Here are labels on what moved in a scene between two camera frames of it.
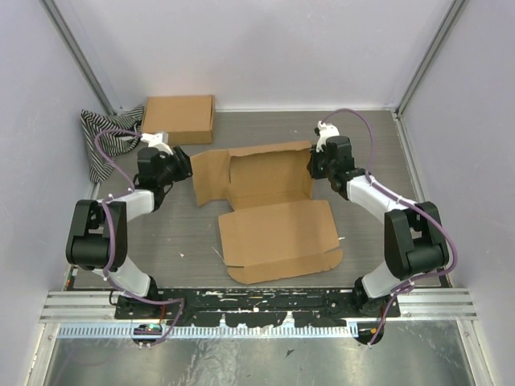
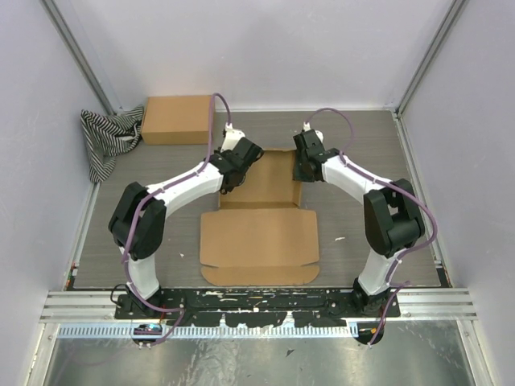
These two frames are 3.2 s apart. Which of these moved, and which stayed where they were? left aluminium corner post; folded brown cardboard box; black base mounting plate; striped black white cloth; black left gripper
Moved: black left gripper
Stayed: left aluminium corner post; black base mounting plate; striped black white cloth; folded brown cardboard box
